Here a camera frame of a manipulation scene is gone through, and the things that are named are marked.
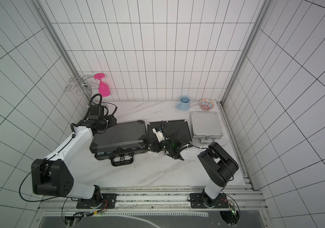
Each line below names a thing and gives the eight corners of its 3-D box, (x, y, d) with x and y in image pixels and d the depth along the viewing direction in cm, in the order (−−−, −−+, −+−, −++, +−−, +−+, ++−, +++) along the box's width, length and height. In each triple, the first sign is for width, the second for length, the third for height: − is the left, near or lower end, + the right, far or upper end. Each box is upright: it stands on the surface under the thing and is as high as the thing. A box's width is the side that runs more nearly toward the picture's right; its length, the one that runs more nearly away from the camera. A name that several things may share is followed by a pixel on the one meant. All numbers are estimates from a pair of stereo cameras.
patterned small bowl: (200, 110, 115) (200, 107, 112) (198, 101, 122) (198, 99, 119) (214, 110, 115) (215, 107, 113) (211, 101, 122) (212, 99, 119)
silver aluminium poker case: (192, 143, 97) (193, 139, 93) (188, 116, 113) (189, 111, 108) (222, 143, 97) (225, 139, 93) (214, 116, 113) (216, 111, 108)
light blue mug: (175, 110, 116) (176, 104, 111) (175, 100, 124) (175, 94, 119) (190, 110, 116) (191, 104, 111) (188, 100, 124) (189, 94, 119)
